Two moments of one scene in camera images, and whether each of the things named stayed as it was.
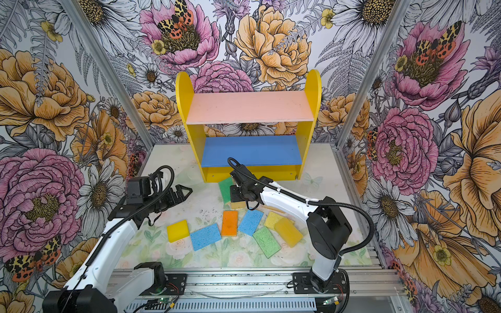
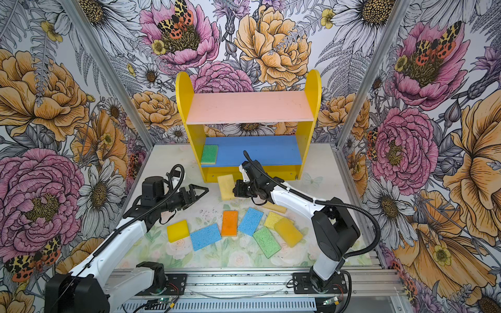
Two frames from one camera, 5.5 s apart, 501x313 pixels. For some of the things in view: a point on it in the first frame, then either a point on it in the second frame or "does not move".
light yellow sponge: (274, 208) does not move
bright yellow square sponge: (178, 231) does not move
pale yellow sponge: (238, 205) → (226, 185)
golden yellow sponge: (289, 233) does not move
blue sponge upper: (250, 222) does not move
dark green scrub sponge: (224, 186) → (209, 154)
